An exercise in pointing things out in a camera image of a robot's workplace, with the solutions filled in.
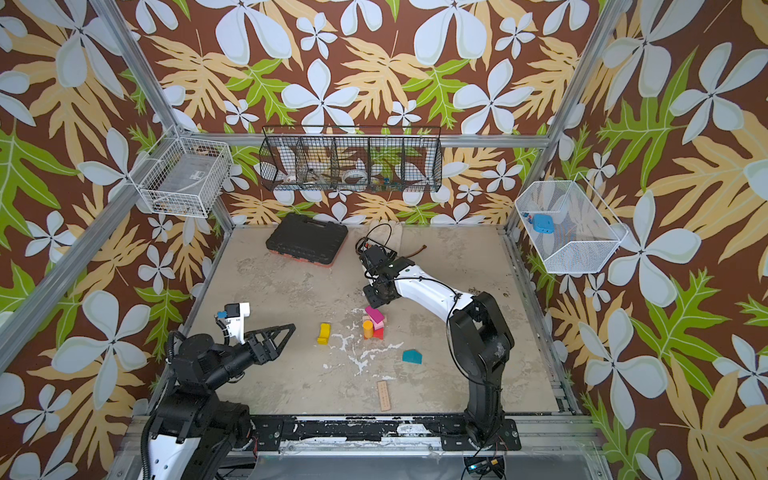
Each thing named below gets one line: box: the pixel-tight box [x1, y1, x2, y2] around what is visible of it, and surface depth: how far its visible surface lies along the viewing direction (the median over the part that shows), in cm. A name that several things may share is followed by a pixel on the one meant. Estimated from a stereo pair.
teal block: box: [402, 349, 423, 365], surface depth 88 cm
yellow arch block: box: [317, 322, 331, 345], surface depth 93 cm
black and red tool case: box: [266, 213, 349, 268], surface depth 113 cm
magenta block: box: [365, 306, 385, 324], surface depth 89 cm
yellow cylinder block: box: [363, 320, 373, 338], surface depth 87 cm
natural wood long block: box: [377, 380, 391, 412], surface depth 81 cm
